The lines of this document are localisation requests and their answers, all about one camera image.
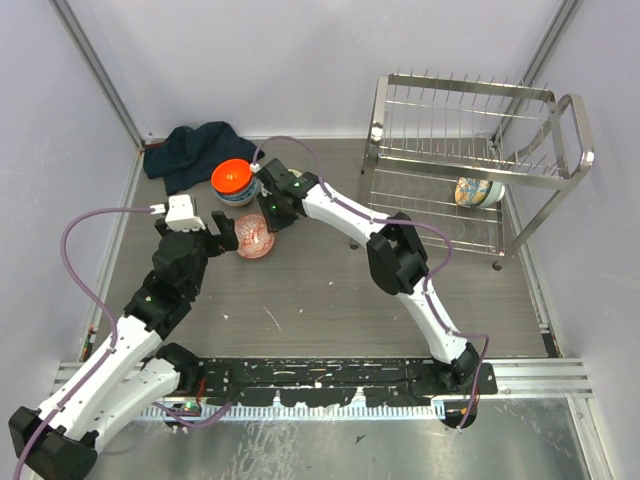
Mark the blue zigzag back bowl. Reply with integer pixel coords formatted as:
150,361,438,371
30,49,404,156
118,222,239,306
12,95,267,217
235,214,275,260

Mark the blue white floral bowl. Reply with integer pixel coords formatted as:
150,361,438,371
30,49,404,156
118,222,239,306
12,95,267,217
214,178,258,199

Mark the plain orange bowl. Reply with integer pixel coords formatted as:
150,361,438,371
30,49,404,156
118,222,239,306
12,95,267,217
211,158,253,195

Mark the yellow orange back bowl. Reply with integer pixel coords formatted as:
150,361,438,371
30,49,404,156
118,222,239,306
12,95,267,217
454,177,493,207

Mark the stainless steel dish rack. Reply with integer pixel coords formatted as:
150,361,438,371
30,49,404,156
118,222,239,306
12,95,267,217
358,73,595,269

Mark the green grid back bowl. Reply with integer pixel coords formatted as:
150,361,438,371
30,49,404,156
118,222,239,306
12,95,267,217
480,181,505,208

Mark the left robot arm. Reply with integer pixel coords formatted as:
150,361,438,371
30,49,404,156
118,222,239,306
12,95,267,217
8,211,238,479

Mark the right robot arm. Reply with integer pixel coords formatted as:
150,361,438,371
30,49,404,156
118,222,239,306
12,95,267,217
251,159,481,394

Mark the dark blue crumpled cloth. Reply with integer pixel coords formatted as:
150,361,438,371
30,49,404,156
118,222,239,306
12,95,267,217
143,121,257,196

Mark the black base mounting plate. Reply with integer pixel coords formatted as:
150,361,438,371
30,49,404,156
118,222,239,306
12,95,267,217
171,358,473,408

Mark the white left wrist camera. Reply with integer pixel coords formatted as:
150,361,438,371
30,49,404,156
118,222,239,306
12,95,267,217
150,194,206,235

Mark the slotted cable duct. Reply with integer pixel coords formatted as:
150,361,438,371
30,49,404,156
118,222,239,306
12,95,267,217
139,399,447,422

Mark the aluminium frame rail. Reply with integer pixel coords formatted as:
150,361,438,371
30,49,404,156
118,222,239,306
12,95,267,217
47,357,596,404

